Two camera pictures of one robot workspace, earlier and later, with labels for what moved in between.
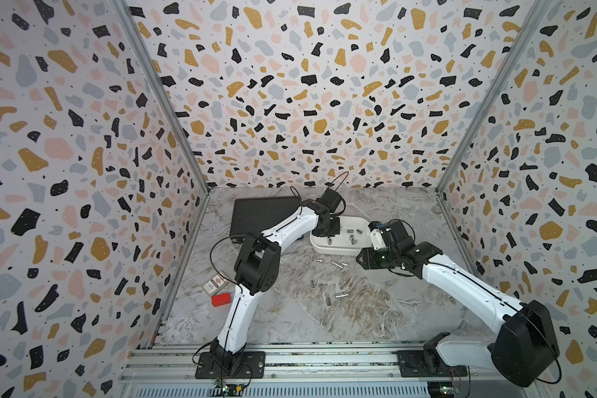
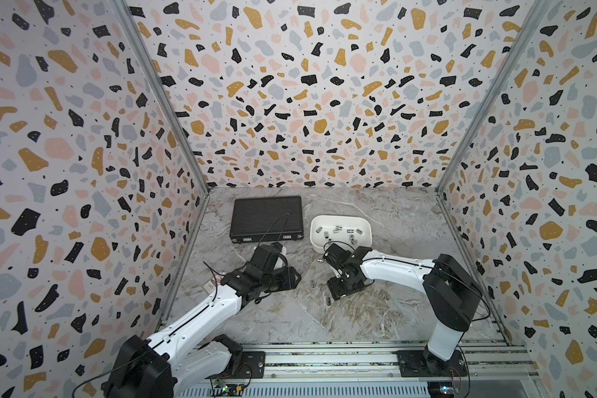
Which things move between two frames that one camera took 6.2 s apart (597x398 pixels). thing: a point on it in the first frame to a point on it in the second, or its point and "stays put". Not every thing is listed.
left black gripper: x=335 y=231 to x=289 y=281
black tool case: x=251 y=216 stays put
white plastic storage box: x=354 y=235 stays put
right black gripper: x=366 y=259 to x=334 y=292
